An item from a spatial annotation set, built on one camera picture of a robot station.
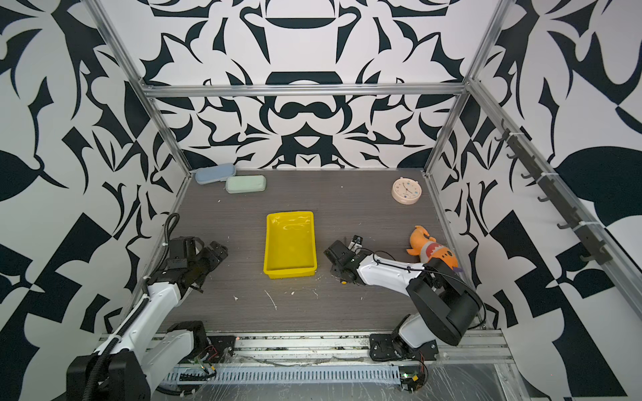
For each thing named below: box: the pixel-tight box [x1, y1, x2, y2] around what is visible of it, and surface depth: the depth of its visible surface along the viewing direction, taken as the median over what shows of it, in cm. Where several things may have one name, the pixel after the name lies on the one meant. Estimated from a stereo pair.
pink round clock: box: [391, 177, 423, 206], surface depth 113 cm
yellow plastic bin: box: [263, 210, 318, 280], surface depth 96 cm
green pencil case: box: [225, 174, 267, 194], surface depth 114 cm
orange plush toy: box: [406, 225, 459, 270], surface depth 90 cm
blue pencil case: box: [194, 162, 236, 185], surface depth 117 cm
